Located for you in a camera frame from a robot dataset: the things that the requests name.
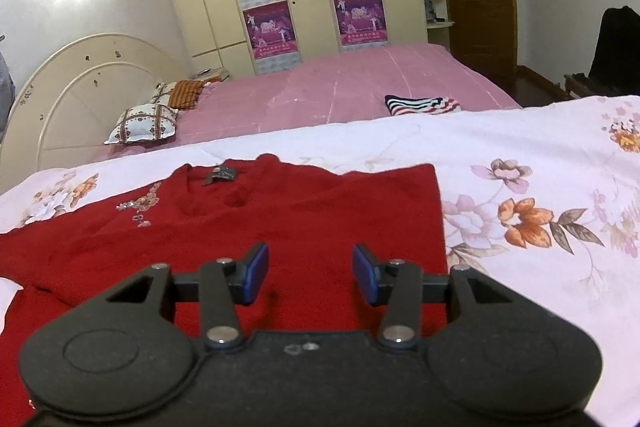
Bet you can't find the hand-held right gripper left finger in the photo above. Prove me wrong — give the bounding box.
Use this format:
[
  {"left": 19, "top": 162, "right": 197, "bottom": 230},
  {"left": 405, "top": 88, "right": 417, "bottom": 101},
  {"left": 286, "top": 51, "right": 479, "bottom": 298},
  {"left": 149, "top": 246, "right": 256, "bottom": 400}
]
[{"left": 105, "top": 241, "right": 271, "bottom": 353}]

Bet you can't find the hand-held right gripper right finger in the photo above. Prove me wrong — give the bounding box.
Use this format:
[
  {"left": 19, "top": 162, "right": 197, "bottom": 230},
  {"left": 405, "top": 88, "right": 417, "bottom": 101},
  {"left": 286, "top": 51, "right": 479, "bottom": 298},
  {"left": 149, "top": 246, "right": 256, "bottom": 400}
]
[{"left": 351, "top": 243, "right": 516, "bottom": 353}]

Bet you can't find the red towel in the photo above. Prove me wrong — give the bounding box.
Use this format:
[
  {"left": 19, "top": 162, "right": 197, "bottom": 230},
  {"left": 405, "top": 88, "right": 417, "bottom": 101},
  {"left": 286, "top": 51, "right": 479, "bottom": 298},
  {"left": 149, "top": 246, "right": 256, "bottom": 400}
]
[{"left": 0, "top": 154, "right": 449, "bottom": 427}]

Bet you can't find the striped folded garment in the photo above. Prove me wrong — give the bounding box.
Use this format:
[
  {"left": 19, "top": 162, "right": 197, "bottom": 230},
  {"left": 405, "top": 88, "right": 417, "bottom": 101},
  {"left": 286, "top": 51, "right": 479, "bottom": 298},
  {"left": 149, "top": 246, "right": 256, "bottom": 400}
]
[{"left": 384, "top": 94, "right": 462, "bottom": 118}]

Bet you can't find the pink bedsheet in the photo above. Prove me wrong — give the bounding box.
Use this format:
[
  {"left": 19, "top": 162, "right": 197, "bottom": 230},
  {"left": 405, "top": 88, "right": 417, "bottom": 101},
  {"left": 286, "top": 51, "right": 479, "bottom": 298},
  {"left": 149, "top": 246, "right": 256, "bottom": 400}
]
[{"left": 97, "top": 44, "right": 523, "bottom": 158}]

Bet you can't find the white patterned pillow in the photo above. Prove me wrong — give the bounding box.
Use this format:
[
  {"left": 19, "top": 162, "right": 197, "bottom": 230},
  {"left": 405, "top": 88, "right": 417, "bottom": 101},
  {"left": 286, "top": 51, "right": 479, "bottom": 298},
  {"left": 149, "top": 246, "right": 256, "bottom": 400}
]
[{"left": 103, "top": 103, "right": 179, "bottom": 145}]

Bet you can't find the orange striped pillow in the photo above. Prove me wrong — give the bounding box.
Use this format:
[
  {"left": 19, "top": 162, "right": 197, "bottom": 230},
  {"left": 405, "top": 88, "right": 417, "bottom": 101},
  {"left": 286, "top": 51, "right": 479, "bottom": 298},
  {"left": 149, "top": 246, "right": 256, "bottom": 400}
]
[{"left": 150, "top": 79, "right": 211, "bottom": 111}]

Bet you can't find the pink floral quilt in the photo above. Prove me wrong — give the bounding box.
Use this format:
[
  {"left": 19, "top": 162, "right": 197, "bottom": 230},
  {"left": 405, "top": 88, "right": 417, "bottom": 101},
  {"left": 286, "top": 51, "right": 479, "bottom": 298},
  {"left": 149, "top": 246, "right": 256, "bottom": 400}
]
[{"left": 0, "top": 94, "right": 640, "bottom": 427}]

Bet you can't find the bedside table clutter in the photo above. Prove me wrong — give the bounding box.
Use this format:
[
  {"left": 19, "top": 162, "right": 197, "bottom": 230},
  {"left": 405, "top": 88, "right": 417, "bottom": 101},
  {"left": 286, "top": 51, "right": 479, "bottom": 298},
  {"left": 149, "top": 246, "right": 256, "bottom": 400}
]
[{"left": 192, "top": 67, "right": 232, "bottom": 84}]

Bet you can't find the cream arched headboard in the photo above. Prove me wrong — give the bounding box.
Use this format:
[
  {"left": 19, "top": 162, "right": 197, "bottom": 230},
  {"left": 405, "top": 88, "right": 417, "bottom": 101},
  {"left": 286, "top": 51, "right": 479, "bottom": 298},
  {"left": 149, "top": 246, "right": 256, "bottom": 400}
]
[{"left": 0, "top": 33, "right": 193, "bottom": 195}]

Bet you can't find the wooden bench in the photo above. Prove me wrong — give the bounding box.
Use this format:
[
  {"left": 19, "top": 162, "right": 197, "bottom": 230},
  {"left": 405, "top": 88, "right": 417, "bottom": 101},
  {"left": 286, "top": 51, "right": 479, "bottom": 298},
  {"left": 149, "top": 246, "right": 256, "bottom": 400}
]
[{"left": 564, "top": 72, "right": 608, "bottom": 101}]

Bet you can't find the grey hanging cloth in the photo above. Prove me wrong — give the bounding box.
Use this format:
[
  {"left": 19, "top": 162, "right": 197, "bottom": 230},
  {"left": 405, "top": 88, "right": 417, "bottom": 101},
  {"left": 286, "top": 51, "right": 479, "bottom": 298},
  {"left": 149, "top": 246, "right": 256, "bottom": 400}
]
[{"left": 0, "top": 34, "right": 17, "bottom": 145}]

